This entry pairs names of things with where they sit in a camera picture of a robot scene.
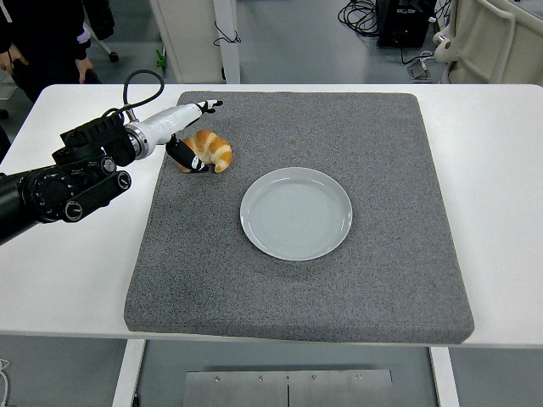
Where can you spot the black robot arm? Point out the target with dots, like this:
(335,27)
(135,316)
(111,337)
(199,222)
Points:
(51,191)

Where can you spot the grey metal plate with screws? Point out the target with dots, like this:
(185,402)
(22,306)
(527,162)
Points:
(288,390)

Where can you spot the person's right hand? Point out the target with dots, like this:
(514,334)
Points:
(10,55)

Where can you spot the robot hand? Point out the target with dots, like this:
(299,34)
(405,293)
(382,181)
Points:
(169,120)

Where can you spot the cream plastic cart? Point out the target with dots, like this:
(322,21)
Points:
(500,42)

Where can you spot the small green object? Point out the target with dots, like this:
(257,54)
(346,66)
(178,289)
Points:
(160,59)

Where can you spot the grey foot pedal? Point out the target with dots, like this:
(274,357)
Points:
(419,70)

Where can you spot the white table leg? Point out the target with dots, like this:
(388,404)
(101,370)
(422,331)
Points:
(443,377)
(127,373)

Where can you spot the grey round plate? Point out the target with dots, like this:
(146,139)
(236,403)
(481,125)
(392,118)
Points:
(297,214)

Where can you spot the person's left hand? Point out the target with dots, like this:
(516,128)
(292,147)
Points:
(84,68)

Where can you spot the person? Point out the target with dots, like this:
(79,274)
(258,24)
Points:
(42,34)

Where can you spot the black chair part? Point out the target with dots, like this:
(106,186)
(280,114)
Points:
(3,144)

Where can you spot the white chair leg with caster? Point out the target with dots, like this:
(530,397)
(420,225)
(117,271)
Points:
(104,44)

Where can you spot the golden croissant bread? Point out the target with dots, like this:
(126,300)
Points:
(216,148)

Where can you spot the black equipment box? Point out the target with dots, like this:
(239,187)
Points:
(403,25)

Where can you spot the person's left forearm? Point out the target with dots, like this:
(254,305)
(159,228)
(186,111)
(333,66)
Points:
(82,34)

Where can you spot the grey felt mat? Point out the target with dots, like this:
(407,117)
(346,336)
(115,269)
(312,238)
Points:
(297,297)

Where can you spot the white cabinet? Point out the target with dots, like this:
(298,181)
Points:
(191,38)

